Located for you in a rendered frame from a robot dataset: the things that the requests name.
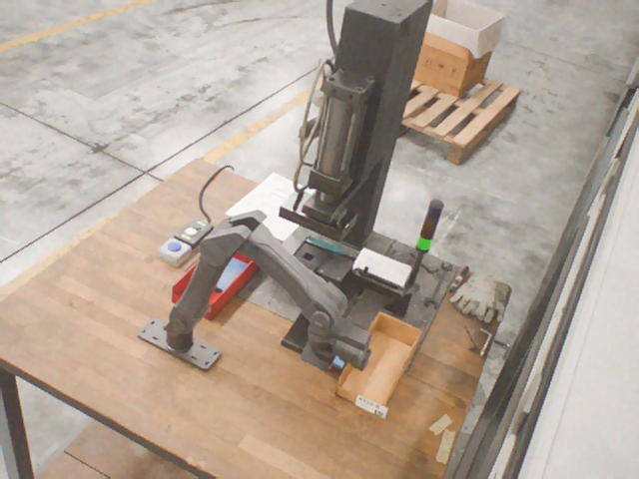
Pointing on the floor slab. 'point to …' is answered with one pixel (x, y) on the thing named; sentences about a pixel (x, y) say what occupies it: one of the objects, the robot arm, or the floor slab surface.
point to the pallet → (427, 100)
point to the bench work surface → (176, 418)
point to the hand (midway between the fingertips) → (324, 354)
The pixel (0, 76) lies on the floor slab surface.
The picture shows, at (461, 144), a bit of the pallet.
